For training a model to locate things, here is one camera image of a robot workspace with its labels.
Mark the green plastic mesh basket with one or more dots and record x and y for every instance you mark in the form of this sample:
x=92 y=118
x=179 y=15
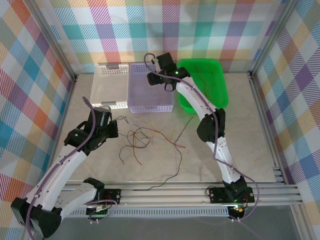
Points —
x=217 y=72

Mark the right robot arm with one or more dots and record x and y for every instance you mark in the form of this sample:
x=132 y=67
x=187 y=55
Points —
x=225 y=160

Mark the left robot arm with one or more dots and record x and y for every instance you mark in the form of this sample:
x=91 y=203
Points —
x=57 y=170

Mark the purple perforated plastic basket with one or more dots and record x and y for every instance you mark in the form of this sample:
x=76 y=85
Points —
x=140 y=82

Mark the white perforated plastic basket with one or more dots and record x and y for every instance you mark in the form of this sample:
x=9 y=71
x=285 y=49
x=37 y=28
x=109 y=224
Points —
x=110 y=85

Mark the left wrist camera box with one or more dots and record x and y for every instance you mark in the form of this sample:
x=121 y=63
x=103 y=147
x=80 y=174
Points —
x=102 y=117

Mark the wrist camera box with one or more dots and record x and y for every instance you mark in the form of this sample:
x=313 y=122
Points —
x=166 y=61
x=102 y=117

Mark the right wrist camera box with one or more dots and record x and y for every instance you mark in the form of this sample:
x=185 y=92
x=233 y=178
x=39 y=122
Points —
x=166 y=61

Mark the aluminium side rail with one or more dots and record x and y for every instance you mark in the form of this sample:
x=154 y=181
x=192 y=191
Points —
x=68 y=105
x=262 y=112

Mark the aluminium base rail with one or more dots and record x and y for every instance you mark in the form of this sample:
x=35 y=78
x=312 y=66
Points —
x=175 y=197

